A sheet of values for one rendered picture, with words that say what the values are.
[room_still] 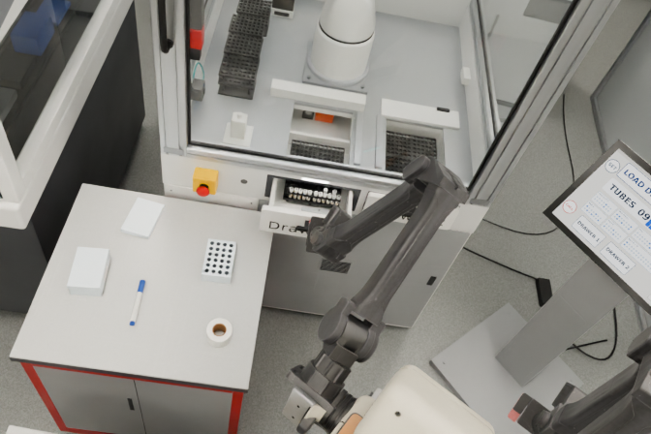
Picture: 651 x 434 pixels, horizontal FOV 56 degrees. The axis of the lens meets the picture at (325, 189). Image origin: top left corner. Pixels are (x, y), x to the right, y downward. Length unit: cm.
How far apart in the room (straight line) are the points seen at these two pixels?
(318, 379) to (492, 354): 163
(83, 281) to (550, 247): 227
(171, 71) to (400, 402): 100
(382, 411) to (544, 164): 269
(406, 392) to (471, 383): 162
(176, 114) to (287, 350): 122
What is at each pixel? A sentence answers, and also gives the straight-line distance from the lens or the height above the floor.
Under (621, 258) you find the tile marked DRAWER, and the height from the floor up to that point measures 101.
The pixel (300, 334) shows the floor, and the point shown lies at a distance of 263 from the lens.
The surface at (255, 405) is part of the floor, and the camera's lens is 250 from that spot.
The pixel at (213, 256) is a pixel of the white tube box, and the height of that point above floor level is 80.
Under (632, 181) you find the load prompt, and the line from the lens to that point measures 199.
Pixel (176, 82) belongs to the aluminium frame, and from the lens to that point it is 167.
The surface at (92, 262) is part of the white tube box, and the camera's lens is 184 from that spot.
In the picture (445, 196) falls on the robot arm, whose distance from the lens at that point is 125.
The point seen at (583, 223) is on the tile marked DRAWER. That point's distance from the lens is 200.
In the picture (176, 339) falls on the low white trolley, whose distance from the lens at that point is 177.
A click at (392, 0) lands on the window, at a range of 144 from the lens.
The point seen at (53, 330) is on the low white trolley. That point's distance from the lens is 182.
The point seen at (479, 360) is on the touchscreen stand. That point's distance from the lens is 275.
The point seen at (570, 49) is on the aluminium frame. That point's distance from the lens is 156.
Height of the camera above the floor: 237
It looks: 51 degrees down
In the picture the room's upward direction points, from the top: 15 degrees clockwise
